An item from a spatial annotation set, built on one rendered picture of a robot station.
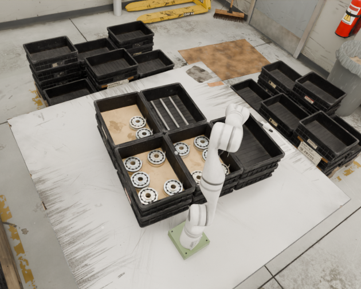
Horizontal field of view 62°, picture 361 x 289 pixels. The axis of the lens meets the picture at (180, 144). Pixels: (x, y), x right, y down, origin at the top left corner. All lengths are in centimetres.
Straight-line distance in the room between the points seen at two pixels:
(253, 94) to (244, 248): 192
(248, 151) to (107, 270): 104
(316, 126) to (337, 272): 117
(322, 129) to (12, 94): 301
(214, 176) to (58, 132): 124
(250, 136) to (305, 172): 44
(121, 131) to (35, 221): 107
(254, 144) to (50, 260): 161
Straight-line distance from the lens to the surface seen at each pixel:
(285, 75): 350
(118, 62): 302
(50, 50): 322
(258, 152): 192
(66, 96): 301
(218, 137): 104
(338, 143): 282
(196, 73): 259
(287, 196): 197
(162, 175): 168
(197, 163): 176
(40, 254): 245
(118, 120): 194
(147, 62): 322
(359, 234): 302
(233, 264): 166
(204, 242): 162
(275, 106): 303
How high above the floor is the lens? 221
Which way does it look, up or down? 49 degrees down
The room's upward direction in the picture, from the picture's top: 10 degrees clockwise
